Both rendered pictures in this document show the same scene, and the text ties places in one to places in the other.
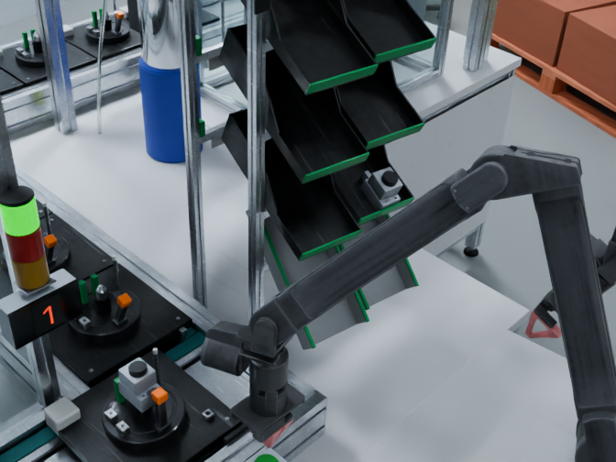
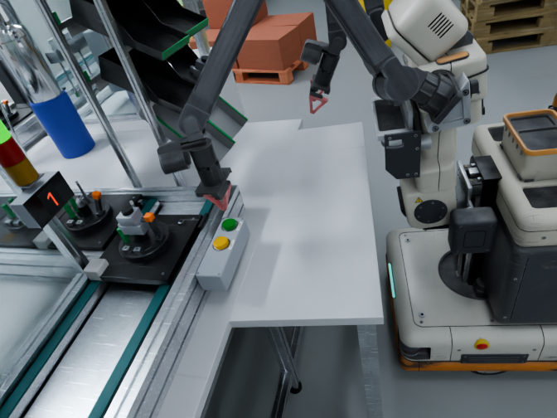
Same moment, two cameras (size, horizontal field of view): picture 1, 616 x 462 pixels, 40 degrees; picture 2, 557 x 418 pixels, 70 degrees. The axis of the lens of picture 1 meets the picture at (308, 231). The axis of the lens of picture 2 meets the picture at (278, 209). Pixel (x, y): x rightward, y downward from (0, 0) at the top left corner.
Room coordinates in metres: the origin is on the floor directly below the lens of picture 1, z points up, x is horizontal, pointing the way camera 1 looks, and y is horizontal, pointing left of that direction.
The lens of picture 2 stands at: (0.04, 0.21, 1.65)
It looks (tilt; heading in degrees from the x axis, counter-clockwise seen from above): 39 degrees down; 340
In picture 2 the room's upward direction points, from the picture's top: 15 degrees counter-clockwise
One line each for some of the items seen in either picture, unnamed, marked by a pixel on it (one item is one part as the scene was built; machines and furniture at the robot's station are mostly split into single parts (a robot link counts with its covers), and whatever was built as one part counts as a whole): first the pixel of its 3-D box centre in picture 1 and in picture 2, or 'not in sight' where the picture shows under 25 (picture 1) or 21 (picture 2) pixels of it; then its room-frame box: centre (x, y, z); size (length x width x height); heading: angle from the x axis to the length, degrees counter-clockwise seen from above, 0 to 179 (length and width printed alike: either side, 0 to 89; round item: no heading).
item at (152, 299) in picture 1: (102, 301); (83, 208); (1.20, 0.39, 1.01); 0.24 x 0.24 x 0.13; 48
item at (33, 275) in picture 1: (30, 266); (21, 170); (0.97, 0.41, 1.29); 0.05 x 0.05 x 0.05
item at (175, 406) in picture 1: (143, 413); (145, 240); (0.96, 0.26, 0.98); 0.14 x 0.14 x 0.02
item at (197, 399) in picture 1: (144, 421); (147, 245); (0.96, 0.26, 0.96); 0.24 x 0.24 x 0.02; 48
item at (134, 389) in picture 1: (135, 378); (128, 219); (0.97, 0.27, 1.06); 0.08 x 0.04 x 0.07; 48
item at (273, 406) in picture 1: (268, 394); (210, 173); (0.88, 0.05, 1.14); 0.10 x 0.07 x 0.07; 138
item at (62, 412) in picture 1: (62, 416); (97, 269); (0.95, 0.40, 0.97); 0.05 x 0.05 x 0.04; 48
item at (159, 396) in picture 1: (158, 405); (151, 225); (0.93, 0.23, 1.04); 0.04 x 0.02 x 0.08; 48
